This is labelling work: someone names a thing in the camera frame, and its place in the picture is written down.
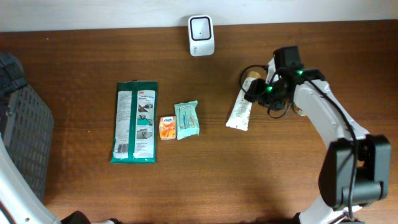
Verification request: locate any teal wipes pack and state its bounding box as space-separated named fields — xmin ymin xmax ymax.
xmin=174 ymin=100 xmax=200 ymax=140

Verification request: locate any green lid jar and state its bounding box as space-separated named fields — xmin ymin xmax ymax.
xmin=293 ymin=104 xmax=306 ymax=116

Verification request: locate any grey plastic mesh basket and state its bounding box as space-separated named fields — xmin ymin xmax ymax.
xmin=1 ymin=53 xmax=54 ymax=202

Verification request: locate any right black camera cable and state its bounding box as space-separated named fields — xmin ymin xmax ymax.
xmin=238 ymin=64 xmax=358 ymax=218

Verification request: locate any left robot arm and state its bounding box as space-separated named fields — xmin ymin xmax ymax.
xmin=1 ymin=142 xmax=90 ymax=223

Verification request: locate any white barcode scanner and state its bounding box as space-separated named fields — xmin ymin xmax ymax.
xmin=187 ymin=15 xmax=215 ymax=57

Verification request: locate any white tube gold cap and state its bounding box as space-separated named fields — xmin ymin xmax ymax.
xmin=226 ymin=71 xmax=261 ymax=131

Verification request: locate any green 3M gloves package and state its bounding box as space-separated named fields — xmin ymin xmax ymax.
xmin=110 ymin=81 xmax=158 ymax=164

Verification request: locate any orange tissue pack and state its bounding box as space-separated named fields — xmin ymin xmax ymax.
xmin=159 ymin=116 xmax=177 ymax=140

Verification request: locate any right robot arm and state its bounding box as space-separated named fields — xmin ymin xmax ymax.
xmin=244 ymin=46 xmax=392 ymax=224

